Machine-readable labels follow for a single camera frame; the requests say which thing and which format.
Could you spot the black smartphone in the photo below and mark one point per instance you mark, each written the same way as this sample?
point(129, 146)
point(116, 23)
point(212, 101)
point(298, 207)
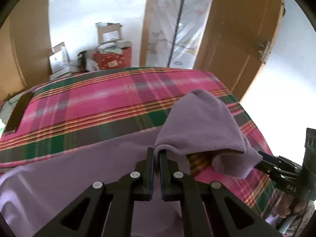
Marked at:
point(17, 114)

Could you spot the white small box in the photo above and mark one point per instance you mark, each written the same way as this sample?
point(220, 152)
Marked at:
point(58, 58)

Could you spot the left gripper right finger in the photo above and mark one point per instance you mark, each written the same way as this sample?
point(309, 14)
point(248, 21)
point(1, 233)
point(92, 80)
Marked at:
point(208, 209)

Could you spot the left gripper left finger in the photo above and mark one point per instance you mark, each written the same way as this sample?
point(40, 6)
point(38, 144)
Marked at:
point(105, 209)

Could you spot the brown cardboard box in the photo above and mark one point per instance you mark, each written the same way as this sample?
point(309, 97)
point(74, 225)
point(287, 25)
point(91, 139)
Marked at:
point(108, 32)

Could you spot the wooden door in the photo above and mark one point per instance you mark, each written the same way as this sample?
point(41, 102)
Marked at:
point(238, 37)

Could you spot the pink plaid bed cover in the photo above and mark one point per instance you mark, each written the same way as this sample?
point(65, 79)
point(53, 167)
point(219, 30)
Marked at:
point(90, 108)

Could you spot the wooden wardrobe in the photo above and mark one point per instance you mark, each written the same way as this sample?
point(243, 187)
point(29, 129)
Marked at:
point(25, 45)

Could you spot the purple fleece garment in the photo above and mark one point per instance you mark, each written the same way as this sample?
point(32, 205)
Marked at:
point(31, 195)

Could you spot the red box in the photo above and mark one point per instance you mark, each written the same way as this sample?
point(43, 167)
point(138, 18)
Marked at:
point(113, 60)

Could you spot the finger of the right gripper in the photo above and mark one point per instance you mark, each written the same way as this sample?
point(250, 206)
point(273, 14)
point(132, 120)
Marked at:
point(269, 165)

